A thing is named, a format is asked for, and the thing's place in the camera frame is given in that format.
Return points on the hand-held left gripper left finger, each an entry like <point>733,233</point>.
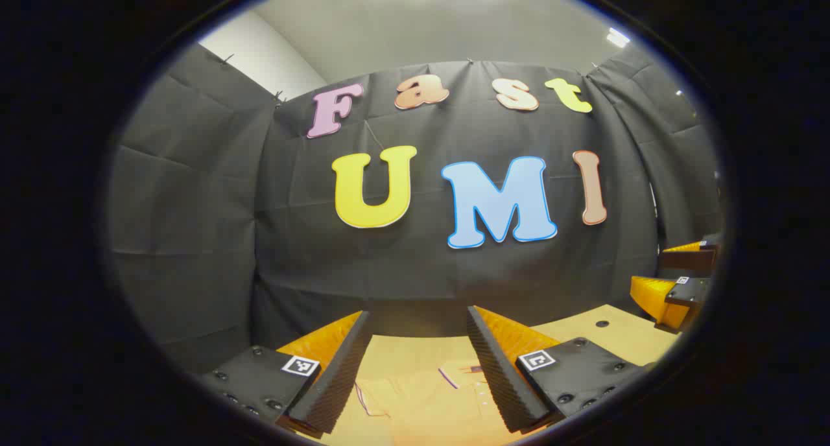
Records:
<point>337,381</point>

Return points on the black backdrop cloth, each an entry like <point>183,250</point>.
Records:
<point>402,271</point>

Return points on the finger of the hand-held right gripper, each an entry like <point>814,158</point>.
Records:
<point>658,297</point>
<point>690,259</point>

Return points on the small ceiling light panel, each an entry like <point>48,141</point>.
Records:
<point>617,37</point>

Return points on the orange T-shirt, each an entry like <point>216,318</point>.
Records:
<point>421,410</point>

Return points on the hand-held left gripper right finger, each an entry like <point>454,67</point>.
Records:
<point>498,375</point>

